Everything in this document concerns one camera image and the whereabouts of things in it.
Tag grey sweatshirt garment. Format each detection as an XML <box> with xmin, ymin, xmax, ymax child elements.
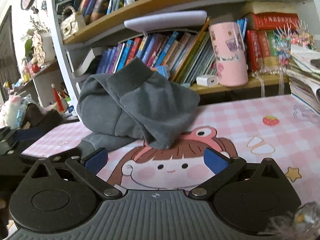
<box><xmin>77</xmin><ymin>58</ymin><xmax>200</xmax><ymax>156</ymax></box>

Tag white plush toy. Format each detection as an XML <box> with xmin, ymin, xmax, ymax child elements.
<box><xmin>1</xmin><ymin>95</ymin><xmax>25</xmax><ymax>129</ymax></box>

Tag red tassel ornament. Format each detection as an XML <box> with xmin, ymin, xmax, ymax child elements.
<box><xmin>51</xmin><ymin>83</ymin><xmax>65</xmax><ymax>112</ymax></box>

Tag white side shelf unit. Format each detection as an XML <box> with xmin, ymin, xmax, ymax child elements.
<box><xmin>15</xmin><ymin>24</ymin><xmax>75</xmax><ymax>113</ymax></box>

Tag pink checked cartoon desk mat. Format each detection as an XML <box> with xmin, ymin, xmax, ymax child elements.
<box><xmin>21</xmin><ymin>94</ymin><xmax>320</xmax><ymax>203</ymax></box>

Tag white quilted small handbag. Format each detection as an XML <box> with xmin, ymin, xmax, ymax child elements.
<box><xmin>60</xmin><ymin>5</ymin><xmax>86</xmax><ymax>40</ymax></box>

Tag stack of papers and booklets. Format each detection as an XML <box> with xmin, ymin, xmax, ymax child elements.
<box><xmin>286</xmin><ymin>44</ymin><xmax>319</xmax><ymax>113</ymax></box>

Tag row of colourful upright books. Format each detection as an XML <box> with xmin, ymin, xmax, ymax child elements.
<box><xmin>96</xmin><ymin>17</ymin><xmax>249</xmax><ymax>85</ymax></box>

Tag pink sticker-covered tumbler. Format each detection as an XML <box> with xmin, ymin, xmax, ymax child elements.
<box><xmin>209</xmin><ymin>22</ymin><xmax>248</xmax><ymax>87</ymax></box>

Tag red thick dictionaries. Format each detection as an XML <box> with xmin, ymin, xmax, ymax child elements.
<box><xmin>245</xmin><ymin>12</ymin><xmax>299</xmax><ymax>72</ymax></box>

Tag white flat lamp head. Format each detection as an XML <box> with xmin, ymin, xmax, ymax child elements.
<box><xmin>124</xmin><ymin>10</ymin><xmax>207</xmax><ymax>33</ymax></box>

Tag wooden and white bookshelf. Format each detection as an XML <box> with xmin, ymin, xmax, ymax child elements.
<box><xmin>46</xmin><ymin>0</ymin><xmax>307</xmax><ymax>105</ymax></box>

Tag furry grey keychain charm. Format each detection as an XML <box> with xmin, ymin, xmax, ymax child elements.
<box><xmin>264</xmin><ymin>202</ymin><xmax>319</xmax><ymax>239</ymax></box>

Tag white usb wall charger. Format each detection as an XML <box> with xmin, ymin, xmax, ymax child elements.
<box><xmin>196</xmin><ymin>75</ymin><xmax>219</xmax><ymax>87</ymax></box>

